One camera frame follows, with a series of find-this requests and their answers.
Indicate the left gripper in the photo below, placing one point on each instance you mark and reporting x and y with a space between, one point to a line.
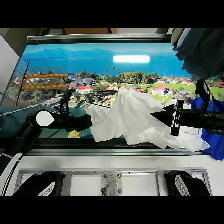
75 121

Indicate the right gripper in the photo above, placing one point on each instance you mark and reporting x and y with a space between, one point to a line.
170 117

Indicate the white garment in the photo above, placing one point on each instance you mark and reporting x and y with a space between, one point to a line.
133 116

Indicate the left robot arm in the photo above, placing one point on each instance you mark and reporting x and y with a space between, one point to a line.
30 130

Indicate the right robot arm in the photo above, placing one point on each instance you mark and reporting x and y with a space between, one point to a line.
203 120

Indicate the blue garment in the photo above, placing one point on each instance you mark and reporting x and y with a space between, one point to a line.
213 143

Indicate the dark grey garment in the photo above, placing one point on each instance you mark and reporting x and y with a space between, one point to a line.
203 50

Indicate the brown cardboard box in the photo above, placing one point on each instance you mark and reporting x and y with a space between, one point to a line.
88 30

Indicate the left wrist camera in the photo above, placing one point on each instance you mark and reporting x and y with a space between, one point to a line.
65 100

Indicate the silver frame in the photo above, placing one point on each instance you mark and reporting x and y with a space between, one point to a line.
113 152

